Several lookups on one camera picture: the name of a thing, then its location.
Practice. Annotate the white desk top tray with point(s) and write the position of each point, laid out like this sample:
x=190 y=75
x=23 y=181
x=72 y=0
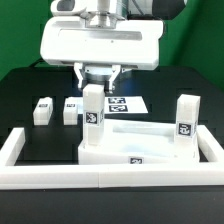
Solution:
x=135 y=142

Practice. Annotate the fiducial marker base sheet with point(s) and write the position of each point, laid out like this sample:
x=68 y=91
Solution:
x=125 y=105

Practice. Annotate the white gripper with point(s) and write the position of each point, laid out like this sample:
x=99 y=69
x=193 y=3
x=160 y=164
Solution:
x=131 y=44

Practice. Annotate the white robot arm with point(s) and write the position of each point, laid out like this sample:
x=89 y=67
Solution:
x=106 y=14

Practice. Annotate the white U-shaped obstacle fence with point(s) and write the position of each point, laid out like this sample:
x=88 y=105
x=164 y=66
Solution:
x=210 y=172

